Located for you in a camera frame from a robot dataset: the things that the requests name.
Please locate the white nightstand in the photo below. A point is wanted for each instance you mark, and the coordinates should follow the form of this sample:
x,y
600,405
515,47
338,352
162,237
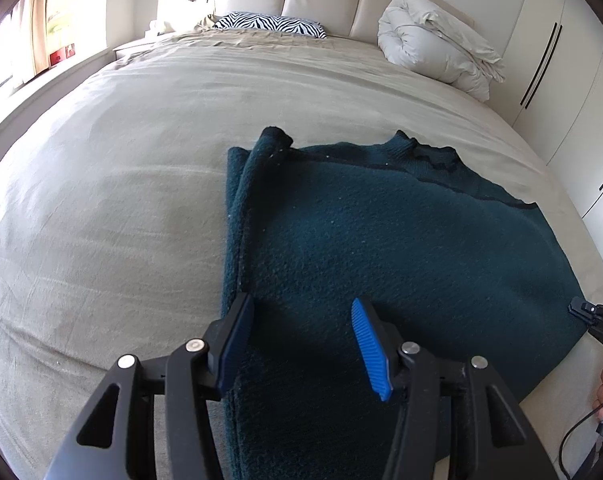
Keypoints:
x,y
134,47

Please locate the white rolled duvet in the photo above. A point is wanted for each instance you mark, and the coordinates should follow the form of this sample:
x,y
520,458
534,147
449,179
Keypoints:
x,y
431,45

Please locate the red box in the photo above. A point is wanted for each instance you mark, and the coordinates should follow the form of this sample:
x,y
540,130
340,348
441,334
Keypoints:
x,y
62,56

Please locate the white wardrobe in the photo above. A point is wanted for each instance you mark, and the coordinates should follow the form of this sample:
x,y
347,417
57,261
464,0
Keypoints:
x,y
571,85

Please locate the dark green knit sweater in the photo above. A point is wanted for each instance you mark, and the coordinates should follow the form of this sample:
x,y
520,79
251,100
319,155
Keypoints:
x,y
381,240

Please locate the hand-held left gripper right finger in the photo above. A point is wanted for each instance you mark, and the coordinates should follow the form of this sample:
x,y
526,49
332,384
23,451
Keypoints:
x,y
369,345

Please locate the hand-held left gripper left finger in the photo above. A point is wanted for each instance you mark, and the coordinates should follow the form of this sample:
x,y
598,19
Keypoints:
x,y
236,340

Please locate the beige curtain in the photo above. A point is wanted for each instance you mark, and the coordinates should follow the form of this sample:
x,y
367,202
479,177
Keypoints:
x,y
31,30

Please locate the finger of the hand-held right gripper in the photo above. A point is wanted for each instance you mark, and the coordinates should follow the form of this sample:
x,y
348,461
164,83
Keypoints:
x,y
579,307

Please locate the zebra print pillow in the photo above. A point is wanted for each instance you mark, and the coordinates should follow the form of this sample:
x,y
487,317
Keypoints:
x,y
271,24

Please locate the beige bed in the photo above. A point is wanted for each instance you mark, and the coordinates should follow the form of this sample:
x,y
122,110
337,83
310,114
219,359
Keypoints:
x,y
131,200

